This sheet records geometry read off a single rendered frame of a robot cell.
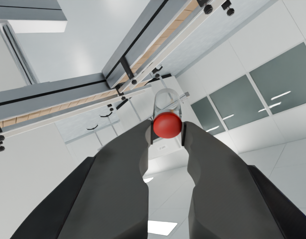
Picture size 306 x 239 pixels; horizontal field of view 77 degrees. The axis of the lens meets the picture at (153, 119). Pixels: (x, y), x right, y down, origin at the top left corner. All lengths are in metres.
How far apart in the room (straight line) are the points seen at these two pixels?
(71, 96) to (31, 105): 0.14
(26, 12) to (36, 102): 0.42
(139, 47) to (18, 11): 0.54
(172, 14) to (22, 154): 1.10
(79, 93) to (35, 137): 0.62
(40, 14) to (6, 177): 0.84
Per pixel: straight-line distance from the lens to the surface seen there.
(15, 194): 1.32
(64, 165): 1.37
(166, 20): 0.62
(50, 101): 0.79
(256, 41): 5.18
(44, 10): 1.08
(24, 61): 0.91
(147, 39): 0.67
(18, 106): 0.77
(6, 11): 1.02
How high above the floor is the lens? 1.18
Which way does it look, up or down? 3 degrees down
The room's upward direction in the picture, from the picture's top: 152 degrees clockwise
